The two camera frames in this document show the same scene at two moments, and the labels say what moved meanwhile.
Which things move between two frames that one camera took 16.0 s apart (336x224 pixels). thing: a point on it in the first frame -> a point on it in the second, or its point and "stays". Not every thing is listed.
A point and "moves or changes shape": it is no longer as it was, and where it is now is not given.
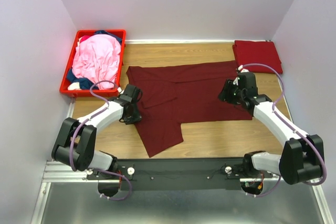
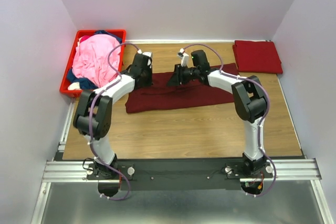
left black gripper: [136, 118] -> [149, 82]
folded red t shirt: [261, 52] stays
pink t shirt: [96, 57] stays
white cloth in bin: [74, 86] stays
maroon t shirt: [176, 93] moves or changes shape
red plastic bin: [66, 81] stays
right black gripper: [229, 85] -> [174, 80]
